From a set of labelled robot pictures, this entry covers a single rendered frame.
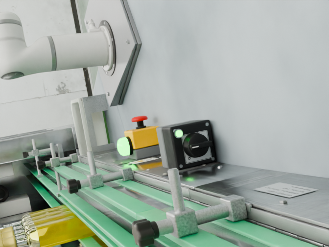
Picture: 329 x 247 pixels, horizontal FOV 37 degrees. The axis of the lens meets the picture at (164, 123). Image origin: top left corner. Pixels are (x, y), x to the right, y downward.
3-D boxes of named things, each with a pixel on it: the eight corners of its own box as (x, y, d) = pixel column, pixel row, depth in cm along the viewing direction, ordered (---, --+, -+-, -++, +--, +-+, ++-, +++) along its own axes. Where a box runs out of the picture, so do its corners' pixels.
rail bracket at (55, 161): (82, 189, 158) (43, 199, 154) (72, 138, 157) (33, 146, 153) (83, 191, 155) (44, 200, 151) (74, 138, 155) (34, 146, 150)
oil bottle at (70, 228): (107, 227, 133) (27, 248, 126) (104, 206, 133) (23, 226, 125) (112, 231, 128) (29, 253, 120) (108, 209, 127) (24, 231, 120)
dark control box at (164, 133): (201, 159, 98) (162, 167, 95) (194, 119, 97) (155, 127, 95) (220, 161, 90) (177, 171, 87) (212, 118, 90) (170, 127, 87)
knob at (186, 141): (207, 154, 89) (215, 155, 86) (185, 160, 88) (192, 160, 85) (203, 130, 89) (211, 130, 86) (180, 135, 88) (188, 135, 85)
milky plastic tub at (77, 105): (104, 157, 180) (81, 161, 177) (93, 96, 179) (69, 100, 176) (116, 160, 164) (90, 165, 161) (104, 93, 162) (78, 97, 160)
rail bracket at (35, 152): (77, 168, 223) (27, 179, 215) (70, 131, 222) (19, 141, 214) (79, 169, 218) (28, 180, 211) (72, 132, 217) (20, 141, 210)
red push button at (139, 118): (131, 131, 120) (129, 117, 120) (146, 128, 121) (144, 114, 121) (135, 131, 116) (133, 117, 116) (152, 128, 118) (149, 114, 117)
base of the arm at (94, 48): (95, 36, 148) (43, 40, 142) (102, 8, 137) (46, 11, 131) (108, 79, 141) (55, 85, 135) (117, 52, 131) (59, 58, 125)
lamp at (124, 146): (129, 154, 120) (117, 156, 119) (125, 135, 120) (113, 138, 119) (134, 155, 116) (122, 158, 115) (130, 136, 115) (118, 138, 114)
